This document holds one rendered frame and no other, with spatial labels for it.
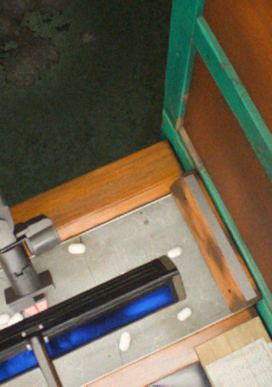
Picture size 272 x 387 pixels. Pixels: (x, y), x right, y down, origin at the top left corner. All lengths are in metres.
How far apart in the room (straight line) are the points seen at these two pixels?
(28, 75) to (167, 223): 1.18
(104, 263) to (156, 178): 0.22
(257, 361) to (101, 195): 0.48
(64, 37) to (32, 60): 0.16
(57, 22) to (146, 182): 1.25
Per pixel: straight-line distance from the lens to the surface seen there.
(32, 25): 2.43
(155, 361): 1.23
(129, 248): 1.28
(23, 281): 1.17
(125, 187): 1.29
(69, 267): 1.28
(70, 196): 1.29
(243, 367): 1.23
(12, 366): 0.93
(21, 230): 1.14
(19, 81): 2.31
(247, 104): 0.82
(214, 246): 1.18
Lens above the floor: 1.99
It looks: 73 degrees down
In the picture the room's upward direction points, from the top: 1 degrees counter-clockwise
